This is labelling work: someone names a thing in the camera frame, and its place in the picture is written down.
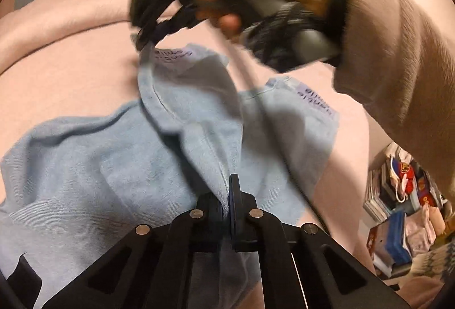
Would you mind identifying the red and white bag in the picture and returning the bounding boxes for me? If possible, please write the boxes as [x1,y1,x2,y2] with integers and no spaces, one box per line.
[387,152,422,203]

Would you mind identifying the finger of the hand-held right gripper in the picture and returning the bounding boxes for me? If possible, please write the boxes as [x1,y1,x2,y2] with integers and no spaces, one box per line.
[133,5,200,51]

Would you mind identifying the patterned knit cloth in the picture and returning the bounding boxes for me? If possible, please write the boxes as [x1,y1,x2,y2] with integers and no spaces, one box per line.
[407,243,455,283]

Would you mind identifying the blue box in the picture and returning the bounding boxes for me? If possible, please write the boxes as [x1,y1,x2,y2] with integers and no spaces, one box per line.
[368,211,413,269]

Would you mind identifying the pink bed sheet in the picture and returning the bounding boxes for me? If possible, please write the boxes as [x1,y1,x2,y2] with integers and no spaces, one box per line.
[0,19,375,309]

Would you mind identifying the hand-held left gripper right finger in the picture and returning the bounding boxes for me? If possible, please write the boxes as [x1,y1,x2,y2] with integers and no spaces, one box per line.
[227,174,411,309]

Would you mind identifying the light blue denim pants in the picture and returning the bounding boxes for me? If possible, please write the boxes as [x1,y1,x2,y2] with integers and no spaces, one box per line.
[0,42,340,309]

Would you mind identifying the stack of books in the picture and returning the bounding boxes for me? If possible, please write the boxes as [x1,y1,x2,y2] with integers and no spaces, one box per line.
[362,161,396,224]

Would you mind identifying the pink fluffy blanket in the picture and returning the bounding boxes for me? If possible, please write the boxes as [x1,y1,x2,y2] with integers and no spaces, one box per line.
[0,0,143,77]

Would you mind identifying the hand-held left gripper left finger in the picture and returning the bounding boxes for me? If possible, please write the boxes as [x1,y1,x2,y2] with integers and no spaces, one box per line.
[42,192,228,309]

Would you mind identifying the pink folded cloth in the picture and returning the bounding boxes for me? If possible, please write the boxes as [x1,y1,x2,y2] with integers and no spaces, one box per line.
[404,204,446,254]

